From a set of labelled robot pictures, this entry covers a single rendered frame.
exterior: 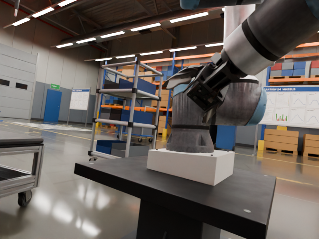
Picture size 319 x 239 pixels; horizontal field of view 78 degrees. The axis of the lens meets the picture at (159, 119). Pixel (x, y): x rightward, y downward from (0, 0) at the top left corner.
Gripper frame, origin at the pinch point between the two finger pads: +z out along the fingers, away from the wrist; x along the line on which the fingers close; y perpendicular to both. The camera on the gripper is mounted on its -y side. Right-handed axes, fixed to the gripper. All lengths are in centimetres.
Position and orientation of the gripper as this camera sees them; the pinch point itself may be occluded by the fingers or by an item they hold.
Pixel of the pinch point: (183, 103)
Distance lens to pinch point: 54.9
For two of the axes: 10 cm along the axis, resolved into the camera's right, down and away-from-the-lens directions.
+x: 7.5, 6.5, 1.1
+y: -4.5, 6.3, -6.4
